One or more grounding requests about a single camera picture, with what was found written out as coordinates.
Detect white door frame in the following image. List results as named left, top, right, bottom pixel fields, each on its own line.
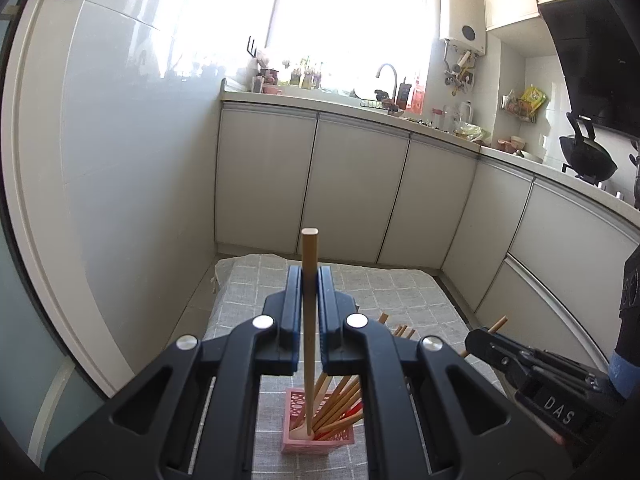
left=0, top=0, right=136, bottom=401

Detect yellow snack packet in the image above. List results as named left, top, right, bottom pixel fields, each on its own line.
left=520, top=86, right=547, bottom=111

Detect bright kitchen window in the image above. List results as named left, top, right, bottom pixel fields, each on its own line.
left=265, top=0, right=436, bottom=96

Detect narrow white cabinet door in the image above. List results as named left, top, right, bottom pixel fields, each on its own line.
left=442, top=157, right=533, bottom=313

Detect black wok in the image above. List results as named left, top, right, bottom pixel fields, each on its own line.
left=559, top=112, right=618, bottom=183

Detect red utensil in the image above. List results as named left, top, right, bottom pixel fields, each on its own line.
left=317, top=400, right=364, bottom=438

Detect plastic bag of vegetables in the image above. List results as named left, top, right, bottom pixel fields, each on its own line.
left=455, top=122, right=491, bottom=144

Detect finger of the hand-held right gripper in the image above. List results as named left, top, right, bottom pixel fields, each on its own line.
left=466, top=327, right=610, bottom=388
left=464, top=342, right=617, bottom=435

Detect white heater pipes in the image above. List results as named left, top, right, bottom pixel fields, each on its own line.
left=444, top=40, right=474, bottom=78

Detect row of windowsill jars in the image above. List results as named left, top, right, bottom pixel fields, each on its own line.
left=250, top=55, right=326, bottom=95

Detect grey checked tablecloth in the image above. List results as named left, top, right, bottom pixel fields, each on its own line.
left=205, top=254, right=506, bottom=480

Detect black range hood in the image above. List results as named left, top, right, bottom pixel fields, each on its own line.
left=537, top=0, right=640, bottom=138

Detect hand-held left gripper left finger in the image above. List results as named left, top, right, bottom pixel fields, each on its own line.
left=47, top=264, right=306, bottom=480

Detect white kitchen countertop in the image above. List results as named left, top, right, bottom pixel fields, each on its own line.
left=220, top=80, right=640, bottom=211

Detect pink lattice utensil holder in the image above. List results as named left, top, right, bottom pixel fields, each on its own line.
left=281, top=387, right=359, bottom=456

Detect white gas water heater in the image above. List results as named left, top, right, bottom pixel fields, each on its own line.
left=439, top=0, right=488, bottom=56

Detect red packet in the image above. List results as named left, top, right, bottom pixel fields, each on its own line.
left=405, top=82, right=426, bottom=113

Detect clear plastic jug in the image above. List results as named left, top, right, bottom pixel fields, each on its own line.
left=452, top=101, right=474, bottom=133

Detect curved steel faucet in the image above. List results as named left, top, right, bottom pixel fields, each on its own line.
left=375, top=62, right=399, bottom=106

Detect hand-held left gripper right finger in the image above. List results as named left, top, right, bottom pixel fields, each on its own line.
left=316, top=265, right=571, bottom=480

